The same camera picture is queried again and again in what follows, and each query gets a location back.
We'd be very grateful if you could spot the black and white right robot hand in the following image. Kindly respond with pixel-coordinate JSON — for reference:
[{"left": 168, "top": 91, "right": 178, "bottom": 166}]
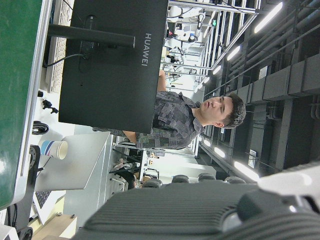
[{"left": 81, "top": 159, "right": 320, "bottom": 240}]

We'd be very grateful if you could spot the ceiling light strip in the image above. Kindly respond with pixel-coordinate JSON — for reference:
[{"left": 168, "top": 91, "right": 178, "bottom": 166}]
[
  {"left": 213, "top": 146, "right": 226, "bottom": 159},
  {"left": 233, "top": 161, "right": 261, "bottom": 182},
  {"left": 226, "top": 45, "right": 242, "bottom": 62},
  {"left": 253, "top": 1, "right": 284, "bottom": 34}
]

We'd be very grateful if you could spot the person in patterned shirt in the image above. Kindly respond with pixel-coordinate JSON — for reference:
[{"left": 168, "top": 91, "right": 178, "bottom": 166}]
[{"left": 93, "top": 69, "right": 247, "bottom": 151}]

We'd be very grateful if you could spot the silver laptop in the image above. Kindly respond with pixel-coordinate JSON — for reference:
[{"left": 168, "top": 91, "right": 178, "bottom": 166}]
[{"left": 31, "top": 131, "right": 111, "bottom": 225}]

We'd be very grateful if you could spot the black Huawei monitor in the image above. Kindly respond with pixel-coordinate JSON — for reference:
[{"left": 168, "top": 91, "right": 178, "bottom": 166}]
[{"left": 47, "top": 0, "right": 170, "bottom": 135}]

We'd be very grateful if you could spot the striped paper cup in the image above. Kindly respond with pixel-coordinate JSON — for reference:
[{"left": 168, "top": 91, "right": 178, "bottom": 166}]
[{"left": 40, "top": 140, "right": 69, "bottom": 160}]

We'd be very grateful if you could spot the black plug connector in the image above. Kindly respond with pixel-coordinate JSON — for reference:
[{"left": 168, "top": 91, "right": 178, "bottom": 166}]
[{"left": 41, "top": 98, "right": 59, "bottom": 115}]

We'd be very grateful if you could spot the white keyboard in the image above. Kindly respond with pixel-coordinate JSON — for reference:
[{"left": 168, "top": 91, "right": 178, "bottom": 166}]
[{"left": 44, "top": 0, "right": 76, "bottom": 94}]

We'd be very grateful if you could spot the green conveyor belt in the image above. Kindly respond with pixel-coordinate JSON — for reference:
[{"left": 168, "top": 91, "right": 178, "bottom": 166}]
[{"left": 0, "top": 0, "right": 55, "bottom": 210}]

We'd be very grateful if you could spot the coiled black cable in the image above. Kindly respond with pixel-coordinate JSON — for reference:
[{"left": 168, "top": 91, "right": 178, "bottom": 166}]
[{"left": 32, "top": 120, "right": 50, "bottom": 136}]

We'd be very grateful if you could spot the grey ventilation duct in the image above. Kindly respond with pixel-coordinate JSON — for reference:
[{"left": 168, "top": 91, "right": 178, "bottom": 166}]
[{"left": 236, "top": 58, "right": 320, "bottom": 104}]

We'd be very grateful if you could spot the black monitor cable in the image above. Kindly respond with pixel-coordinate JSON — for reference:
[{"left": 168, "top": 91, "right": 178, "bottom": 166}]
[{"left": 42, "top": 52, "right": 86, "bottom": 69}]

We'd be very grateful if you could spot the aluminium frame rack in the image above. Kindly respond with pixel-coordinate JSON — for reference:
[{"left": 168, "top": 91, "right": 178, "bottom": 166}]
[{"left": 199, "top": 0, "right": 259, "bottom": 83}]

